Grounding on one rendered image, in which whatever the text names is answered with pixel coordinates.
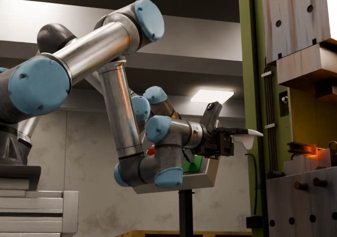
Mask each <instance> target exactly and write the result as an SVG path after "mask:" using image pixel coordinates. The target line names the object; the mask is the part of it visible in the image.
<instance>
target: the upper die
mask: <svg viewBox="0 0 337 237"><path fill-rule="evenodd" d="M276 64H277V78H278V85H282V86H285V87H289V88H293V89H297V90H300V91H304V92H308V93H311V94H315V83H317V82H320V81H323V80H326V79H329V78H334V79H337V49H334V48H331V47H329V46H326V45H323V44H320V43H319V44H316V45H314V46H311V47H309V48H306V49H304V50H301V51H299V52H296V53H294V54H291V55H289V56H287V57H284V58H282V59H279V60H277V61H276Z"/></svg>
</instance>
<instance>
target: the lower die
mask: <svg viewBox="0 0 337 237"><path fill-rule="evenodd" d="M316 153H317V155H312V156H308V157H304V156H303V155H300V156H296V157H293V160H290V161H286V162H284V176H290V175H295V174H300V173H303V172H304V173H305V172H310V171H315V169H316V168H317V166H326V167H327V168H330V167H332V166H337V163H334V162H332V160H331V158H332V156H333V155H334V154H336V149H331V148H328V149H324V150H323V149H316Z"/></svg>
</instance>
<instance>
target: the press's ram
mask: <svg viewBox="0 0 337 237"><path fill-rule="evenodd" d="M262 3H263V18H264V33H265V48H266V63H267V64H268V65H271V66H275V67H277V64H276V61H277V60H279V59H282V58H284V57H287V56H289V55H291V54H294V53H296V52H299V51H301V50H304V49H306V48H309V47H311V46H314V45H316V44H319V43H320V44H323V45H326V46H329V47H331V48H334V49H337V0H262Z"/></svg>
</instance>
